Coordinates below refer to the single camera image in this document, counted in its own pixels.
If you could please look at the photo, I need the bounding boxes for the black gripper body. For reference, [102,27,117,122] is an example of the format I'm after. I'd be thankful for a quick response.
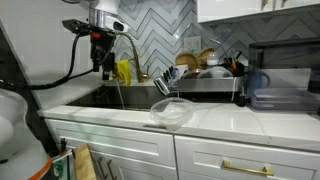
[89,31,117,63]

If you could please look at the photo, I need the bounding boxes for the clear plastic lunchbox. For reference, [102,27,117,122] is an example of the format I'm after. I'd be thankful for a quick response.
[149,96,196,131]

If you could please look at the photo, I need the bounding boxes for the stainless steel sink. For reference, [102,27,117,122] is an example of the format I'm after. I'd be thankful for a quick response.
[66,84,236,112]

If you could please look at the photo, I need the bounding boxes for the yellow rubber glove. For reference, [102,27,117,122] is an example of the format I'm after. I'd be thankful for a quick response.
[113,59,133,87]

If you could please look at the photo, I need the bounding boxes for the brass spring faucet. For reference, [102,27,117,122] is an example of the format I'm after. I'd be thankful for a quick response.
[116,32,150,84]

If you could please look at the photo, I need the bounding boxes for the steel utensil cup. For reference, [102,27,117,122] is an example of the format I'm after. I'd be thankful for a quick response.
[153,75,172,97]

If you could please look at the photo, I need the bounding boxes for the white mug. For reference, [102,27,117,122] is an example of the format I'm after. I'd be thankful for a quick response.
[175,64,190,80]

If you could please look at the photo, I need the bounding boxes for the round wooden plate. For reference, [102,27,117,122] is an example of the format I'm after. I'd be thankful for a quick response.
[198,46,216,70]
[174,51,200,71]

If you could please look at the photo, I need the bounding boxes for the white base cabinet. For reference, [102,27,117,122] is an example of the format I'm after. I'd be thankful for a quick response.
[44,117,320,180]

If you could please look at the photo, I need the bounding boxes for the wooden cutting board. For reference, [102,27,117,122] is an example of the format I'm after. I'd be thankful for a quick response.
[72,143,98,180]

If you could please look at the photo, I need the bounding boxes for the black dish rack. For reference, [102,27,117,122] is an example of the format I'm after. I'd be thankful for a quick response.
[175,75,247,95]

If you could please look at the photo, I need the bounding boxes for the clear baby bottle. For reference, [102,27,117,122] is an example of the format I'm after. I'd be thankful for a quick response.
[206,51,220,68]

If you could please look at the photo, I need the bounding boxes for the white round object orange rim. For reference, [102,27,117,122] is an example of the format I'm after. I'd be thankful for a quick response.
[0,87,55,180]

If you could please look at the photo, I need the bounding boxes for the clear glass bowl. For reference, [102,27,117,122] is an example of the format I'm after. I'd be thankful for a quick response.
[196,65,235,80]

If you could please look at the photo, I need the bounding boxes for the black utensil caddy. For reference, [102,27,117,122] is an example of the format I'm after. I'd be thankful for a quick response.
[224,50,247,78]

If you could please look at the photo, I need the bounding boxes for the blue transparent pitcher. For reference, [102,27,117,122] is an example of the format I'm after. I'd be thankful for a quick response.
[246,48,272,100]

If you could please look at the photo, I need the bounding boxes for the stacked clear plastic containers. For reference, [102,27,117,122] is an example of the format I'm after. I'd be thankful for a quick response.
[250,87,320,113]

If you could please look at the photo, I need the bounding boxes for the black countertop appliance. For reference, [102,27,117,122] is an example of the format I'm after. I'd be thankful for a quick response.
[248,37,320,95]

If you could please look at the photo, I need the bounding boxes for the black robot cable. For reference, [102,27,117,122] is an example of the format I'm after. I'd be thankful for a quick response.
[0,30,116,91]

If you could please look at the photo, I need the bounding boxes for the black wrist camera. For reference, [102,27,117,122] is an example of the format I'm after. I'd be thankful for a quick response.
[61,18,93,36]

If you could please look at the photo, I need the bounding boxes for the white wall outlet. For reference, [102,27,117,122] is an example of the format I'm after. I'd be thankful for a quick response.
[183,35,203,56]

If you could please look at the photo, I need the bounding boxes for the dark cabinet pull handle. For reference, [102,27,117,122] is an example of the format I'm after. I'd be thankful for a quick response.
[106,158,118,180]
[96,156,106,180]

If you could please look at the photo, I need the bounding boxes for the white wall cabinet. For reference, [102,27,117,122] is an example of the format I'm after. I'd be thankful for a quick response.
[196,0,320,24]

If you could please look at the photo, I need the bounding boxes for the brass drawer handle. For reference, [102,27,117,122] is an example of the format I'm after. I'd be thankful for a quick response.
[222,159,275,177]

